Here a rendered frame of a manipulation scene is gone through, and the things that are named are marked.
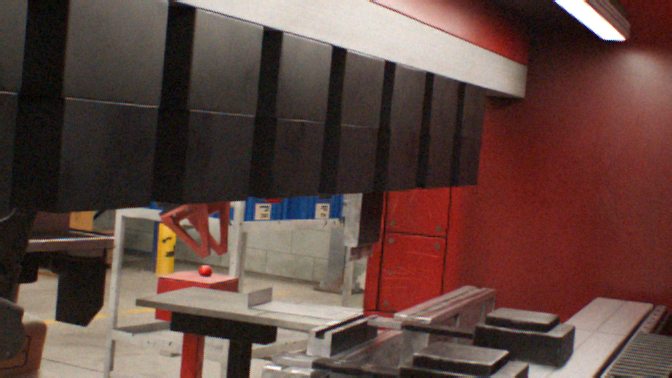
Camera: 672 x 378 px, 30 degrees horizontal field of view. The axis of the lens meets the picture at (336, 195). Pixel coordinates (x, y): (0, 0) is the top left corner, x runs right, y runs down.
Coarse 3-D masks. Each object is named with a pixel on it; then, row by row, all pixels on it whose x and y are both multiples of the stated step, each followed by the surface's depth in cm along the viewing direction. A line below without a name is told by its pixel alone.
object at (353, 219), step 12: (384, 192) 174; (348, 204) 165; (360, 204) 164; (372, 204) 169; (348, 216) 165; (360, 216) 164; (372, 216) 169; (348, 228) 165; (360, 228) 165; (372, 228) 170; (348, 240) 165; (360, 240) 165; (372, 240) 171; (360, 252) 169; (372, 252) 174
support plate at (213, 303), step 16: (192, 288) 185; (144, 304) 170; (160, 304) 169; (176, 304) 169; (192, 304) 170; (208, 304) 171; (224, 304) 172; (240, 304) 174; (304, 304) 179; (320, 304) 180; (240, 320) 166; (256, 320) 165; (272, 320) 164; (288, 320) 164; (304, 320) 165; (320, 320) 166
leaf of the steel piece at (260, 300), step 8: (264, 288) 176; (256, 296) 173; (264, 296) 176; (248, 304) 170; (256, 304) 173; (264, 304) 174; (272, 304) 175; (280, 304) 176; (288, 304) 176; (296, 304) 177; (272, 312) 169; (280, 312) 169; (288, 312) 169; (296, 312) 170; (304, 312) 170; (312, 312) 171; (320, 312) 172; (328, 312) 172; (336, 312) 173
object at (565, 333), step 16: (368, 320) 168; (384, 320) 168; (400, 320) 169; (496, 320) 159; (512, 320) 158; (528, 320) 158; (544, 320) 159; (464, 336) 163; (480, 336) 158; (496, 336) 158; (512, 336) 157; (528, 336) 157; (544, 336) 156; (560, 336) 155; (512, 352) 157; (528, 352) 157; (544, 352) 156; (560, 352) 156
